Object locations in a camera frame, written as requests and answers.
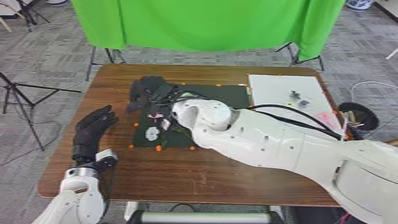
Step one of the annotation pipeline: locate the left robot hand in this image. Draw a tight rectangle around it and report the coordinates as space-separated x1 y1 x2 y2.
71 105 121 165

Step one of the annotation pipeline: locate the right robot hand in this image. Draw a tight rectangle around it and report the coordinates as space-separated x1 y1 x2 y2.
125 75 178 113

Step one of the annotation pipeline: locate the pink flower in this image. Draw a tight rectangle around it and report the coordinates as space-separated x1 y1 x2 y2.
146 112 167 121

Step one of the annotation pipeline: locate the black metal stand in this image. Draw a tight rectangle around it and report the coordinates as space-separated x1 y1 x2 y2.
274 41 327 72
84 45 128 83

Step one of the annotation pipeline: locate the dark mat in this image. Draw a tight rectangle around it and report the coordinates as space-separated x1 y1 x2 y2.
128 83 254 150

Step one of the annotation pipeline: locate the black tripod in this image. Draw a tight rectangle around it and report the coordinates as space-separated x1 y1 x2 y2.
0 71 84 152

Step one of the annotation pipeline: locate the white sheet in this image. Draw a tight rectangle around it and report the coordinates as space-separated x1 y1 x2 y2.
245 73 348 135

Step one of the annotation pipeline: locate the pale grey bar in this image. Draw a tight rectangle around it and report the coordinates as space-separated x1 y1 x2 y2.
126 210 285 224

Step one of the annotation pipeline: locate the black round container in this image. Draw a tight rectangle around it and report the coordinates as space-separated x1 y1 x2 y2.
338 101 382 132

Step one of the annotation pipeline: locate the blue and white vase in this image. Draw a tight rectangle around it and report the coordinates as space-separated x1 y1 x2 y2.
345 0 377 12

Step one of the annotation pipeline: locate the black cable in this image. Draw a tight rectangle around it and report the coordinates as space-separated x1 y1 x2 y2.
245 103 347 141

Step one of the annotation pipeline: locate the white cable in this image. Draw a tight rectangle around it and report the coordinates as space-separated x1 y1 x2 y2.
348 80 398 102

